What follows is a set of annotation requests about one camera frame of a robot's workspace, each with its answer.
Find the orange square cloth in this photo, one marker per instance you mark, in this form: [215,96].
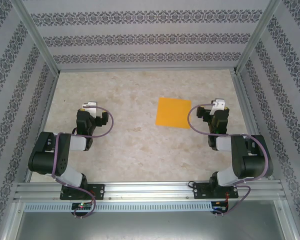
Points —
[173,113]

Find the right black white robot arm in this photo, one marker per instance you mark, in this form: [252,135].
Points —
[252,162]

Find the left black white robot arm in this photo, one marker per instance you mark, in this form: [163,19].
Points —
[42,160]

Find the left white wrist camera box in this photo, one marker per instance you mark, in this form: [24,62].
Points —
[90,106]

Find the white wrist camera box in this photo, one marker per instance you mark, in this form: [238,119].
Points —
[218,104]
[90,106]

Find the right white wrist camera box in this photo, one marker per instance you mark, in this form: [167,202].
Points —
[218,104]

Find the aluminium side rail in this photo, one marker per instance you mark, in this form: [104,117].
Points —
[250,120]
[41,125]

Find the aluminium back rail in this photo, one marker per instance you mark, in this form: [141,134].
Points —
[145,69]

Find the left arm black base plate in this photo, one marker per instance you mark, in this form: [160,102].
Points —
[98,191]

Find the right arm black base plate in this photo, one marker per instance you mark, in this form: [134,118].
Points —
[200,191]

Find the aluminium mounting rail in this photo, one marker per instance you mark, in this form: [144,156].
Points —
[150,190]

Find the aluminium frame post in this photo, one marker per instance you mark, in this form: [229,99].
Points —
[257,37]
[35,37]

